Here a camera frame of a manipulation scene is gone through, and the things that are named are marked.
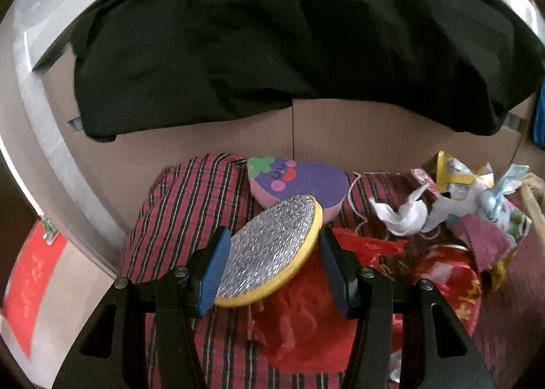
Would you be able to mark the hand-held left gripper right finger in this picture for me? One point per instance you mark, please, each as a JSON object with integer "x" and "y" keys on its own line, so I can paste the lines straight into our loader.
{"x": 334, "y": 276}

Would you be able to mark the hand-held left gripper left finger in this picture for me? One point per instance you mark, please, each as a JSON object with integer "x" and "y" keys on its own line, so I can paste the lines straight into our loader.
{"x": 215, "y": 272}

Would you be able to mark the red plastic bag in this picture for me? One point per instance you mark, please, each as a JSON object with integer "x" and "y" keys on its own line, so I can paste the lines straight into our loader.
{"x": 298, "y": 308}

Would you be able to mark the round silver yellow scrub pad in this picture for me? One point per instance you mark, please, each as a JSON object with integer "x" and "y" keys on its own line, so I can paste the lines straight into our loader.
{"x": 264, "y": 244}

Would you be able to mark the purple eggplant sponge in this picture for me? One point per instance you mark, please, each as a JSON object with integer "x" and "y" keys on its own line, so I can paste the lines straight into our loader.
{"x": 306, "y": 180}

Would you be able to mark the pink tissue packet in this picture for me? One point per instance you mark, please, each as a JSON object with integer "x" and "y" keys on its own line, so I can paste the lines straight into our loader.
{"x": 502, "y": 210}

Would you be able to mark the red plaid blanket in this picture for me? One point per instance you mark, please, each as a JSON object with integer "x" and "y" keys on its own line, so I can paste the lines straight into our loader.
{"x": 183, "y": 210}

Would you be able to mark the crumpled white tissue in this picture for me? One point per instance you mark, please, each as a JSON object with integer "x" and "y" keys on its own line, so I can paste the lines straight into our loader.
{"x": 404, "y": 218}

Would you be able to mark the red gold festive packet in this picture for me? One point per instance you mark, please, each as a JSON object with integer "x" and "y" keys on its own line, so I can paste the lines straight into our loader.
{"x": 447, "y": 274}

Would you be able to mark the pink cloth piece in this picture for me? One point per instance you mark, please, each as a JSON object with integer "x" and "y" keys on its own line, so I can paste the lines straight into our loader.
{"x": 481, "y": 240}

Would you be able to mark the yellow white snack wrapper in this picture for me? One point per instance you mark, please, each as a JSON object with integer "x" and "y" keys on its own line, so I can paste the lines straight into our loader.
{"x": 447, "y": 171}

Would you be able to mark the red paper poster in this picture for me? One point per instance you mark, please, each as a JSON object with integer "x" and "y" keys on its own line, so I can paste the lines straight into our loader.
{"x": 34, "y": 286}

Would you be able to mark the black cloth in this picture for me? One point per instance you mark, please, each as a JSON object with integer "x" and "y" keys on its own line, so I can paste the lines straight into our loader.
{"x": 255, "y": 52}

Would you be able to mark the blue cloth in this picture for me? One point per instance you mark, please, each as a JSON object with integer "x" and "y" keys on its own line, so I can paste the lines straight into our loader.
{"x": 540, "y": 116}

